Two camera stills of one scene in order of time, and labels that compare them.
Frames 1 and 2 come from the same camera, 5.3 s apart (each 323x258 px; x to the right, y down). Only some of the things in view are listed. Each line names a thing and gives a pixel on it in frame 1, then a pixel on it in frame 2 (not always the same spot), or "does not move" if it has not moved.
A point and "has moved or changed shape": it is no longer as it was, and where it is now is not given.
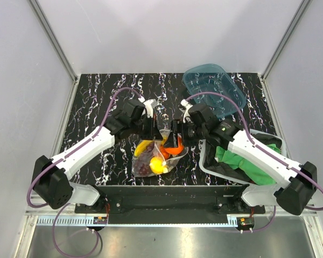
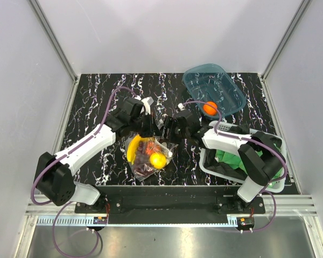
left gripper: x=153 y=133 does not move
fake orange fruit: x=166 y=151 → x=210 y=109
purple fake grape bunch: x=141 y=163 does not move
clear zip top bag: x=152 y=157 has moved or changed shape
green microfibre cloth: x=251 y=171 does not move
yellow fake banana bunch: x=141 y=145 → x=132 y=147
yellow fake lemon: x=156 y=166 has moved or changed shape
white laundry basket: x=202 y=163 does not move
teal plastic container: x=208 y=77 does not move
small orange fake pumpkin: x=165 y=153 → x=151 y=147
